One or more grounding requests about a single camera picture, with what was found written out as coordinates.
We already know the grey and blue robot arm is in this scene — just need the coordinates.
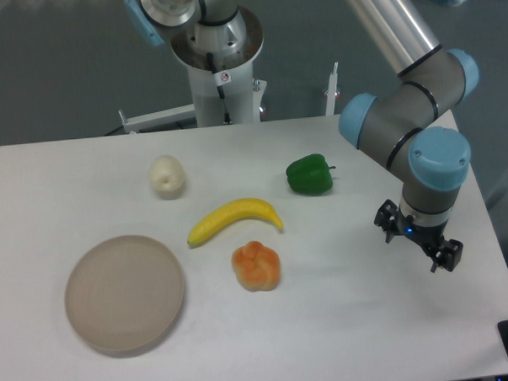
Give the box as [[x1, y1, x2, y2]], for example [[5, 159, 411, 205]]
[[125, 0, 479, 271]]

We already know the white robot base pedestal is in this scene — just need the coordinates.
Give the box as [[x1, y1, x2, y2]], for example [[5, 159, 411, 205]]
[[171, 6, 264, 128]]

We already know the white metal post right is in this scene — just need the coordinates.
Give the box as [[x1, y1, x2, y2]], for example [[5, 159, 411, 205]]
[[325, 62, 340, 115]]

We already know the black cable on pedestal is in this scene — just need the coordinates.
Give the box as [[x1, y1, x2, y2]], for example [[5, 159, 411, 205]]
[[205, 51, 235, 126]]

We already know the green bell pepper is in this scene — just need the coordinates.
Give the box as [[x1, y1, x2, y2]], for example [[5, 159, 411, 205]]
[[286, 153, 334, 196]]

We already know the orange bread roll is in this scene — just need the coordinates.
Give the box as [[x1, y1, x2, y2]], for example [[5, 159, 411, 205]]
[[231, 241, 281, 292]]

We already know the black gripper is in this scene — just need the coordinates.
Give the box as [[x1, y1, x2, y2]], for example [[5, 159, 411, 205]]
[[373, 200, 464, 273]]

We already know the white garlic bulb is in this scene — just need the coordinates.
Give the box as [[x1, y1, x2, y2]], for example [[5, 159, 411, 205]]
[[148, 154, 186, 200]]

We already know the yellow banana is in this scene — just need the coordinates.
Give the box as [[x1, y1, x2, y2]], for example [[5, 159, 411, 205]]
[[186, 197, 283, 247]]

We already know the white metal bracket left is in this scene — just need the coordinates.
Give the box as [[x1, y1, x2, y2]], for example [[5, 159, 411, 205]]
[[118, 104, 195, 133]]

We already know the beige round plate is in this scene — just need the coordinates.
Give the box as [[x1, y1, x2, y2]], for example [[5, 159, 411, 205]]
[[64, 234, 185, 357]]

